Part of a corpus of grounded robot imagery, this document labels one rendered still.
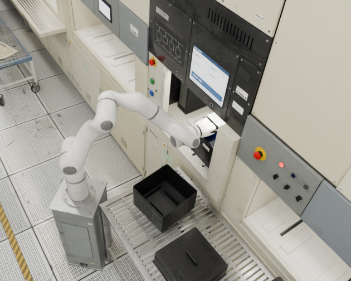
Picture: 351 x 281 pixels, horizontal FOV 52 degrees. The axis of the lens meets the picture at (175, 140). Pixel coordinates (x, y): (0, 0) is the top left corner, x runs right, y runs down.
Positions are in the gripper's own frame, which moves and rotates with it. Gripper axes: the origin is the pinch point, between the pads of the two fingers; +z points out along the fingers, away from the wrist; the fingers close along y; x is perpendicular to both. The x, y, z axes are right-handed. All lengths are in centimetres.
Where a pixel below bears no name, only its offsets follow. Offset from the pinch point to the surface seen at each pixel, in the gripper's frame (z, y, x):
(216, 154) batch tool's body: -14.8, 17.4, -3.2
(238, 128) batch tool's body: -9.8, 23.0, 19.2
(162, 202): -38, 5, -48
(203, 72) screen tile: -10.1, -8.4, 32.4
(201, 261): -44, 51, -39
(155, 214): -51, 15, -36
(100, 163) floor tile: -34, -103, -126
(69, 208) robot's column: -88, -21, -49
